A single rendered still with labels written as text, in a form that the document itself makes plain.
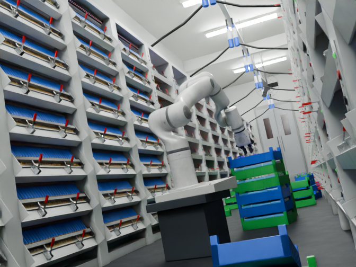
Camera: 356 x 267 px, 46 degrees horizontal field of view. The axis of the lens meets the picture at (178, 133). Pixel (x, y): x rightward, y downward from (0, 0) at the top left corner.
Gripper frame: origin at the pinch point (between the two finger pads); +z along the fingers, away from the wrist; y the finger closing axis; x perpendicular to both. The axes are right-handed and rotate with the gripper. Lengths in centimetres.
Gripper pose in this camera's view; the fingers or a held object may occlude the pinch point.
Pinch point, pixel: (248, 150)
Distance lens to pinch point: 286.3
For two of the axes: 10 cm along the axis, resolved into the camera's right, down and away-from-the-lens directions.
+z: 4.1, 8.8, 2.4
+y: 8.2, -2.4, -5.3
